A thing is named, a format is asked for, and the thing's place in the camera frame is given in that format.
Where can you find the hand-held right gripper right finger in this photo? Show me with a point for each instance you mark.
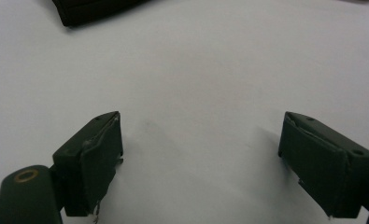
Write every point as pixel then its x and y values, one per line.
pixel 325 168

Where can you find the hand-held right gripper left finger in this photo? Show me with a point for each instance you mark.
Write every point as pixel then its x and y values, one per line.
pixel 92 161

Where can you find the dark cloth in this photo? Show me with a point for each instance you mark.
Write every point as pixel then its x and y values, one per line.
pixel 92 11

